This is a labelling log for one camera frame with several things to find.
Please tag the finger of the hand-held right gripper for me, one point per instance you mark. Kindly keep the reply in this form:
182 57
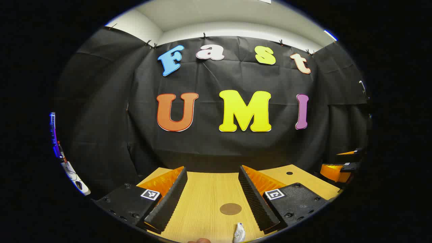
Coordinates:
334 172
352 153

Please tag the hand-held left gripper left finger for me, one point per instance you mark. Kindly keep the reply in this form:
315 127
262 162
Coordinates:
168 202

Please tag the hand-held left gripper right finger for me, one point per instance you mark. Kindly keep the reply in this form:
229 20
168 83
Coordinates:
256 202

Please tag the round brown coaster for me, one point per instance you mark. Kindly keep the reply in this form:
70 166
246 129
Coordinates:
230 209

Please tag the white toothpaste tube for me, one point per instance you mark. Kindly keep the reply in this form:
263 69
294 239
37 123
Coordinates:
239 233

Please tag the light wooden desktop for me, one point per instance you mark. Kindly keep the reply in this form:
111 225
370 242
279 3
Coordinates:
206 195

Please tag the black backdrop cloth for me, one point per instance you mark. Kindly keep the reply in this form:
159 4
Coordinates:
209 145

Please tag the computer monitor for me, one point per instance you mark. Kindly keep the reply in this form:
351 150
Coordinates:
52 135

